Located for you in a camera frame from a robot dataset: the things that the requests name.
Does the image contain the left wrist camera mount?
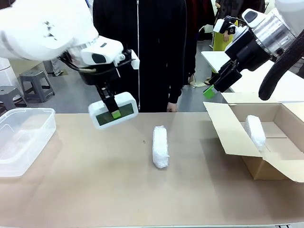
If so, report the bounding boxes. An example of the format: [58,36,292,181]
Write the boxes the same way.
[116,48,133,67]

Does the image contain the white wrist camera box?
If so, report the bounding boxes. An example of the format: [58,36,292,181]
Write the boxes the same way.
[213,18,225,33]
[130,50,140,70]

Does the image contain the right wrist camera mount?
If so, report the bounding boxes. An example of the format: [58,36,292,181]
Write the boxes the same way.
[219,15,250,46]

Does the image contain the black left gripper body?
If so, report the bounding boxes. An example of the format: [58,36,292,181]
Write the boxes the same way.
[79,65,121,88]

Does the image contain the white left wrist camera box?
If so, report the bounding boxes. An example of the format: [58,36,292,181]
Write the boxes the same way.
[130,50,140,70]

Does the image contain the background person's legs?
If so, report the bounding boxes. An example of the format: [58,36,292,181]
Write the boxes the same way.
[50,58,64,77]

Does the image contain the background person dark clothes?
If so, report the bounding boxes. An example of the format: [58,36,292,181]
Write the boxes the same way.
[215,0,266,43]

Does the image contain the open cardboard box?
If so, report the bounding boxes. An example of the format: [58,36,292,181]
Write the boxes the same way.
[202,92,304,183]

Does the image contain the bubble-wrapped clock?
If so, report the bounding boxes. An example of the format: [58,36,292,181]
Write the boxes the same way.
[152,125,171,170]
[245,114,266,152]

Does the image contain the person's black jacket torso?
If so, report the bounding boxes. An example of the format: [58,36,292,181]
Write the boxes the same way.
[92,0,198,114]

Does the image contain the background person dark red top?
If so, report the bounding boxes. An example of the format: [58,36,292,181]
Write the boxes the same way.
[185,0,214,42]

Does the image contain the clear plastic container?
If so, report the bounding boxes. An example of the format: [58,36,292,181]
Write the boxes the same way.
[0,107,57,178]

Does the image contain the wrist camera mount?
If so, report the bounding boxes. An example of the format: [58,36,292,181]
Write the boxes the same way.
[116,48,133,67]
[219,15,250,46]

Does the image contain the white unwrapped digital clock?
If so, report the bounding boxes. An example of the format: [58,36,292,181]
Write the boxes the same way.
[88,92,139,130]

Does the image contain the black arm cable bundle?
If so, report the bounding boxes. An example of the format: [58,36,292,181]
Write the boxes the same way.
[57,51,97,73]

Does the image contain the white cylindrical machine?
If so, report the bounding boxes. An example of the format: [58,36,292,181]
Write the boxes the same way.
[0,57,19,86]

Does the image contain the thin black camera cable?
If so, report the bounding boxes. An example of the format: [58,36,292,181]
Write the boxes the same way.
[225,16,244,24]

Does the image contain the thick black cable sleeve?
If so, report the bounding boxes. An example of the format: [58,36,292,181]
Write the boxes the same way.
[258,29,304,101]

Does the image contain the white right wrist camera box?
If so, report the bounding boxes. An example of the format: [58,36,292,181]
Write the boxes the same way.
[213,18,225,33]

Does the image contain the grey plastic stool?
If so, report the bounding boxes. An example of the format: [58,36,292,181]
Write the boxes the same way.
[0,86,28,112]
[19,70,56,103]

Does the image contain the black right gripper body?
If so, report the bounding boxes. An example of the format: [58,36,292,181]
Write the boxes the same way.
[224,28,271,72]

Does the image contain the person's left forearm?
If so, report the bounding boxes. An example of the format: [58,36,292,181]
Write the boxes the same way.
[168,57,198,105]

